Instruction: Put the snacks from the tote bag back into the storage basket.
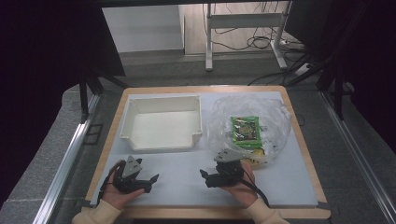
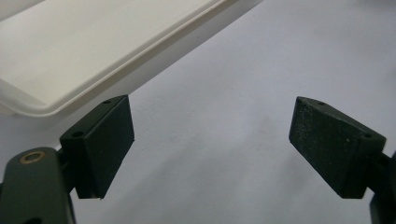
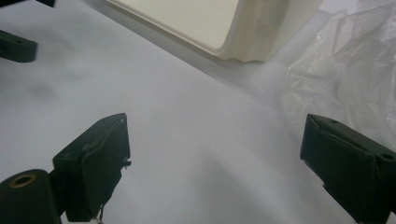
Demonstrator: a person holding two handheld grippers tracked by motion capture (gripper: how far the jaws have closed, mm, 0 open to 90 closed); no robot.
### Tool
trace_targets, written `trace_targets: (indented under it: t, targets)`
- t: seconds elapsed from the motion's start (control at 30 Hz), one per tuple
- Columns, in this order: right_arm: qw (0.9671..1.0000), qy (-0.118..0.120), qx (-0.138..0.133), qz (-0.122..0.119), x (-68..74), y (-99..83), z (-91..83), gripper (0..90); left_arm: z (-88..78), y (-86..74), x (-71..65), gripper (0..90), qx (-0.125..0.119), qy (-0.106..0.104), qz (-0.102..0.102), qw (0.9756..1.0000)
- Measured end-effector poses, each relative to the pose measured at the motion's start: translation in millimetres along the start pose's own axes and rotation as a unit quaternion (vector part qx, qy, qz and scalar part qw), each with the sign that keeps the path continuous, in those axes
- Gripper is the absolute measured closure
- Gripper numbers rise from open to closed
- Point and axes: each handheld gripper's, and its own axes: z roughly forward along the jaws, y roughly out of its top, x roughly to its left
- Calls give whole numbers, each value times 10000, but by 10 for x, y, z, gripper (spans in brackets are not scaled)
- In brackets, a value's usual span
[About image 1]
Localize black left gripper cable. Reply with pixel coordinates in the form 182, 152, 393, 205
97, 162, 121, 205

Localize white plastic tray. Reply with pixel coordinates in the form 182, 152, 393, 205
120, 94, 204, 152

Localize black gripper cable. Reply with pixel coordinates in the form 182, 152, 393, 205
239, 177, 271, 208
97, 162, 121, 205

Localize white metal desk frame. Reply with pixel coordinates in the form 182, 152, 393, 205
204, 1, 292, 72

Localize white table mat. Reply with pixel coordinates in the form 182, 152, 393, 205
90, 91, 319, 208

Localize white power strip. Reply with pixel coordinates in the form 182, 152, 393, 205
293, 62, 311, 77

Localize aluminium rail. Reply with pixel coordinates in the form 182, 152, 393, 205
318, 90, 396, 224
32, 92, 103, 224

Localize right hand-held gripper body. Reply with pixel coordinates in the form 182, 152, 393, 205
206, 148, 247, 189

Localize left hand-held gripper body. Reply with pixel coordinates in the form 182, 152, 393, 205
108, 155, 153, 194

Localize person's left hand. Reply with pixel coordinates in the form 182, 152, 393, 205
101, 160, 147, 211

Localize yellow snack packet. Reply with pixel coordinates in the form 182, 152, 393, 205
246, 147, 266, 165

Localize black metal stand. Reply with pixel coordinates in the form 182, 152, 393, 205
285, 18, 356, 121
78, 66, 130, 124

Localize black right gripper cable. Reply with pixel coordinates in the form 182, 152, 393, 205
239, 177, 271, 208

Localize black floor cables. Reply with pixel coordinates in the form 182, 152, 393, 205
202, 1, 307, 87

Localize green snack packet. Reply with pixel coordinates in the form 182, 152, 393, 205
230, 116, 262, 149

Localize person's right hand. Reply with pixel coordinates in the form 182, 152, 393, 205
221, 161, 262, 209

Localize clear plastic bag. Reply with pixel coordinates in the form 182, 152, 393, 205
207, 94, 292, 165

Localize wooden table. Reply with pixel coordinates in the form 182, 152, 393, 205
84, 85, 332, 220

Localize dark curtain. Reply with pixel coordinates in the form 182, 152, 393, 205
0, 0, 126, 208
284, 0, 396, 155

